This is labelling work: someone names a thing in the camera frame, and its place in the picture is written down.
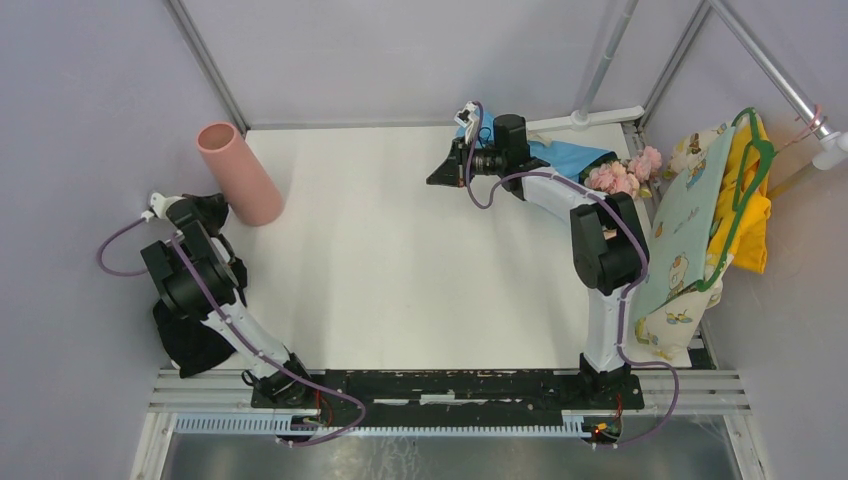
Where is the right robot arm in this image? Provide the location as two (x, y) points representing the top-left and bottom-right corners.
(426, 102), (649, 408)

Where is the blue flower wrapping paper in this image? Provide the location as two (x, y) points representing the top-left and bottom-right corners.
(456, 112), (620, 182)

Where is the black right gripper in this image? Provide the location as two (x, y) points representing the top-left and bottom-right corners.
(427, 137), (506, 189)

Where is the light green printed garment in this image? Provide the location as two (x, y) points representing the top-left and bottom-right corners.
(631, 123), (735, 363)

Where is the green clothes hanger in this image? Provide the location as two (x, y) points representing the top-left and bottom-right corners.
(692, 107), (776, 294)

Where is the white clothes rack stand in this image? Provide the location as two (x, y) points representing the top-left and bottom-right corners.
(527, 0), (645, 133)

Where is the pink artificial flower bunch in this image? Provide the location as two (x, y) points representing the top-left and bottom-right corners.
(581, 146), (662, 198)

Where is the pink cylindrical vase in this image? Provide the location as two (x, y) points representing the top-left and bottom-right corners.
(196, 122), (284, 227)

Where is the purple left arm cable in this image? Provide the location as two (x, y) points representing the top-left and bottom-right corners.
(97, 215), (367, 449)

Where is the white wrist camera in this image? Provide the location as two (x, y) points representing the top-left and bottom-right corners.
(140, 191), (184, 223)
(454, 101), (480, 145)

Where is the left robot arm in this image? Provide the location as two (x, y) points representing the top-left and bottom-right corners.
(141, 192), (314, 408)

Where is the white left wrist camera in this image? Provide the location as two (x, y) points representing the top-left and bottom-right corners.
(140, 191), (184, 223)

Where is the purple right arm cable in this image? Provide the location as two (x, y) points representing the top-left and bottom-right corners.
(464, 100), (681, 449)

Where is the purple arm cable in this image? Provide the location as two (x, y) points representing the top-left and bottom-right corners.
(97, 215), (367, 449)
(464, 100), (681, 449)

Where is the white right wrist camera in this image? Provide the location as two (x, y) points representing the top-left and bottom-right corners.
(454, 101), (480, 145)

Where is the black cloth pile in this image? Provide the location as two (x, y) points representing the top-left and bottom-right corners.
(152, 300), (235, 379)

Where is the yellow garment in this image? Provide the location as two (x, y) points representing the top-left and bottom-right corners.
(706, 115), (774, 276)

